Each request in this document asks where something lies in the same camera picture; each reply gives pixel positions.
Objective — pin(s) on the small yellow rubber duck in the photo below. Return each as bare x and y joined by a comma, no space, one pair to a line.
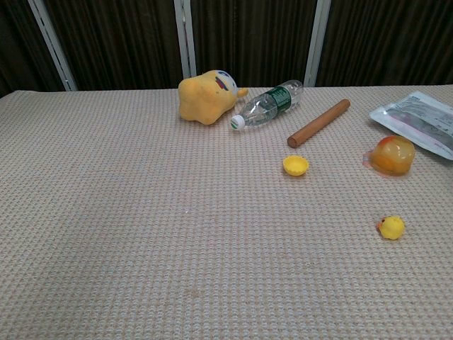
392,228

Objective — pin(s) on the yellow plush toy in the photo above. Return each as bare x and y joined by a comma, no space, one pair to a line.
203,101

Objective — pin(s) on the small yellow fluted cup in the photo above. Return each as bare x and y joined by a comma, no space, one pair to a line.
295,165

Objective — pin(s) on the clear plastic water bottle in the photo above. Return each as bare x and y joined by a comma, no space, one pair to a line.
268,105

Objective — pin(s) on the woven beige tablecloth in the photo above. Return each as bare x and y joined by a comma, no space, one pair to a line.
177,230

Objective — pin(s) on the wooden rolling pin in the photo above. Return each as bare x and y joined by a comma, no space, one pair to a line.
318,123

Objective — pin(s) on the orange fruit jelly cup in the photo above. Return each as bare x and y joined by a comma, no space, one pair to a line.
391,156

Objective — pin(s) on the dark pleated curtain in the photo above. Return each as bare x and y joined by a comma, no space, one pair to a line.
117,42

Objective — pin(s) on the clear plastic packaged pouch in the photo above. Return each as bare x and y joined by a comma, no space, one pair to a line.
421,120

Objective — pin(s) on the white metal frame post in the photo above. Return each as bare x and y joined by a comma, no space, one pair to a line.
53,44
185,37
317,42

